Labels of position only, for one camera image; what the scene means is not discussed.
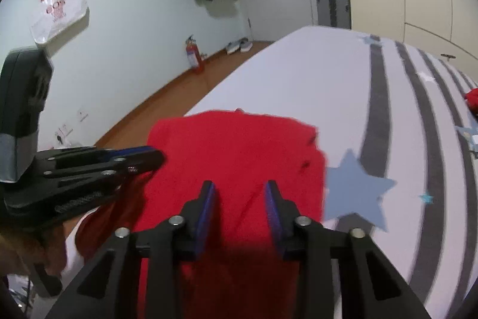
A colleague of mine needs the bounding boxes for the striped star bed sheet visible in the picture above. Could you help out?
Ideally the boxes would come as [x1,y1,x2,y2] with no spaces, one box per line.
[183,25,478,319]

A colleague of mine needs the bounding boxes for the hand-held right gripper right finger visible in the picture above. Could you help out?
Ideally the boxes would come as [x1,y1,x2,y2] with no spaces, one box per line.
[264,180,432,319]

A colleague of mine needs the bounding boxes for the white wall outlet with plug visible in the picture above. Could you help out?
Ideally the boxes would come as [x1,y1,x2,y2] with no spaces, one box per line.
[55,124,74,147]

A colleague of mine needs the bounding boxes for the red fire extinguisher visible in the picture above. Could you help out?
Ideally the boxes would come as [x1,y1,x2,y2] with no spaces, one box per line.
[185,35,205,75]

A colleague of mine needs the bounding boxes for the grey suitcase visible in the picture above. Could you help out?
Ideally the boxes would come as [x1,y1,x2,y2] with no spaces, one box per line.
[315,0,352,30]

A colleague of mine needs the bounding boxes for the red pants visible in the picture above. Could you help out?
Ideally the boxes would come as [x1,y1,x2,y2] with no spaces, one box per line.
[76,109,327,319]

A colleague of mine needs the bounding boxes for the red long-sleeve top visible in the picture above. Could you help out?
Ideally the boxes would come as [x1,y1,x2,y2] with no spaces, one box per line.
[463,87,478,114]

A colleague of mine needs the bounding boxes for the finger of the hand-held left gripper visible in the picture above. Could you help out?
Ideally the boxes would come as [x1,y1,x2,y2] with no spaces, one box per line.
[3,151,166,228]
[35,145,152,160]

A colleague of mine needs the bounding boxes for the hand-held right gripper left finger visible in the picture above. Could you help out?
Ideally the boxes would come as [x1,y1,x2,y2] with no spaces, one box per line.
[45,181,217,319]

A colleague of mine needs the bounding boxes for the printed plastic bag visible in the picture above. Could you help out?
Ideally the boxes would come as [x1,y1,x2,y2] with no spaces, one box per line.
[30,0,90,45]

